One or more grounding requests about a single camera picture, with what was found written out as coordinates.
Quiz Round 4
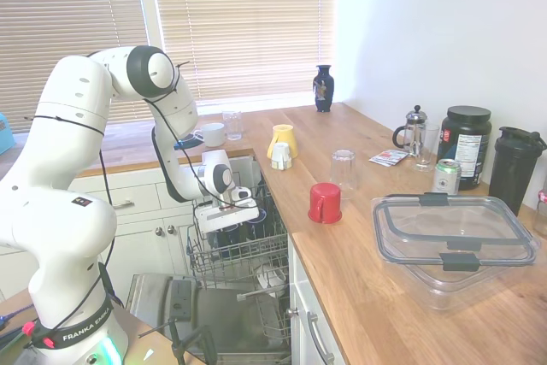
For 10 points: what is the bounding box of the wide white cup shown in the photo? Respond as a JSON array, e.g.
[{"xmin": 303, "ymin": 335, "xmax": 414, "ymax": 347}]
[{"xmin": 192, "ymin": 122, "xmax": 229, "ymax": 149}]

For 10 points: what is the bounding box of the black protein powder tub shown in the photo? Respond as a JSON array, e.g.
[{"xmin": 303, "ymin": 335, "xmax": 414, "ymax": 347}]
[{"xmin": 436, "ymin": 105, "xmax": 494, "ymax": 191}]

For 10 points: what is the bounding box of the open dishwasher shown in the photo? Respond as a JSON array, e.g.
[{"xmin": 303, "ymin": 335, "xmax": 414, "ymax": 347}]
[{"xmin": 126, "ymin": 155, "xmax": 296, "ymax": 365}]

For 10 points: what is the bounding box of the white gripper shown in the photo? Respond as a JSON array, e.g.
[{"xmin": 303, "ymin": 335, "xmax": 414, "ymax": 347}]
[{"xmin": 194, "ymin": 204, "xmax": 261, "ymax": 236}]

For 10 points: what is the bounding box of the lower dishwasher rack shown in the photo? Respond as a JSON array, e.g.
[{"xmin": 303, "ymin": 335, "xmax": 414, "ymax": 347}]
[{"xmin": 255, "ymin": 295, "xmax": 292, "ymax": 350}]

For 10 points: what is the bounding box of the silver green drink can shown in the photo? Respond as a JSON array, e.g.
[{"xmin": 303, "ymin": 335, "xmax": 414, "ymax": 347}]
[{"xmin": 431, "ymin": 158, "xmax": 464, "ymax": 196}]

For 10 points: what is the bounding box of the light blue box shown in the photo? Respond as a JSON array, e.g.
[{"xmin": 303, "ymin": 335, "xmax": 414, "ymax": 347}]
[{"xmin": 0, "ymin": 111, "xmax": 16, "ymax": 156}]

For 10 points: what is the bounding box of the clear plastic lidded container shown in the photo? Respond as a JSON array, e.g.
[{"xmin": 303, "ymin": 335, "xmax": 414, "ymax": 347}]
[{"xmin": 370, "ymin": 192, "xmax": 542, "ymax": 313}]

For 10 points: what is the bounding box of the red white sachet packet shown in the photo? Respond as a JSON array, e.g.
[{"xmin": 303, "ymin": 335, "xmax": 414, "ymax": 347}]
[{"xmin": 378, "ymin": 149, "xmax": 408, "ymax": 165}]

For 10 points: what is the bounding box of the glass French press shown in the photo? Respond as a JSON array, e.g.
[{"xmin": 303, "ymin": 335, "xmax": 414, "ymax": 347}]
[{"xmin": 391, "ymin": 104, "xmax": 429, "ymax": 158}]

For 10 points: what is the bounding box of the black shaker bottle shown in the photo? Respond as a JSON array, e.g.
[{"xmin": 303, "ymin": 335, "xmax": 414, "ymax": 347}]
[{"xmin": 488, "ymin": 126, "xmax": 547, "ymax": 218}]

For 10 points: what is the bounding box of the dark blue plate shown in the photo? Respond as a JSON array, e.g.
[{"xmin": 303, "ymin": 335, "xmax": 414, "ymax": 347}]
[{"xmin": 173, "ymin": 132, "xmax": 205, "ymax": 151}]

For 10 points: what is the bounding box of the dark blue painted vase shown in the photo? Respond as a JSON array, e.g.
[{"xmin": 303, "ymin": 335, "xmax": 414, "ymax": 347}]
[{"xmin": 312, "ymin": 64, "xmax": 336, "ymax": 115}]

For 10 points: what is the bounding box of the tall clear glass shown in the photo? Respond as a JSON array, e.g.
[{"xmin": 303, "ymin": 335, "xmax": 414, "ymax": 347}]
[{"xmin": 413, "ymin": 123, "xmax": 442, "ymax": 174}]

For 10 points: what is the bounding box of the red mug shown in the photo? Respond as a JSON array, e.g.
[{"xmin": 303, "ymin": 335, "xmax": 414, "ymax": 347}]
[{"xmin": 307, "ymin": 182, "xmax": 344, "ymax": 226}]

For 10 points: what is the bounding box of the white bowl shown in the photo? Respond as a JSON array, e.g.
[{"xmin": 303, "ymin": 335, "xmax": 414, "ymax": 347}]
[{"xmin": 255, "ymin": 262, "xmax": 289, "ymax": 291}]

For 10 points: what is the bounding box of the upturned clear glass tumbler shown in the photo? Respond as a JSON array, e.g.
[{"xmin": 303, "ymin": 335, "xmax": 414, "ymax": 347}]
[{"xmin": 329, "ymin": 149, "xmax": 358, "ymax": 201}]

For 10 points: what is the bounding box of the clear drinking glass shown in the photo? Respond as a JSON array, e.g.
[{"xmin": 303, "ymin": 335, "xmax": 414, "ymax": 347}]
[{"xmin": 221, "ymin": 109, "xmax": 244, "ymax": 142}]

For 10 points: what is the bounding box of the small white patterned mug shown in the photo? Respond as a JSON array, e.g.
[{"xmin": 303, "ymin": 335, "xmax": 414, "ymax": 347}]
[{"xmin": 270, "ymin": 141, "xmax": 295, "ymax": 172}]

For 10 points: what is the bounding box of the wooden window blind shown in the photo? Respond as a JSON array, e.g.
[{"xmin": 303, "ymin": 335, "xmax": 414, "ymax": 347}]
[
  {"xmin": 0, "ymin": 0, "xmax": 150, "ymax": 133},
  {"xmin": 149, "ymin": 0, "xmax": 338, "ymax": 107}
]

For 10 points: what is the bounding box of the yellow mug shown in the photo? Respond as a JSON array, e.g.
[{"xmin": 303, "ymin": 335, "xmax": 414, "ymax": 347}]
[{"xmin": 267, "ymin": 124, "xmax": 299, "ymax": 160}]

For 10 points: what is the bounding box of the wire dishwasher rack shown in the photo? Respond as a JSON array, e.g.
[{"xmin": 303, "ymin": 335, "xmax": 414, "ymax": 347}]
[{"xmin": 185, "ymin": 183, "xmax": 290, "ymax": 291}]

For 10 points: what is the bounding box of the black camera tripod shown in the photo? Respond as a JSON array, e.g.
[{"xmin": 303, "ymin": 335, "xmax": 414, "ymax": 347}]
[{"xmin": 138, "ymin": 315, "xmax": 220, "ymax": 365}]

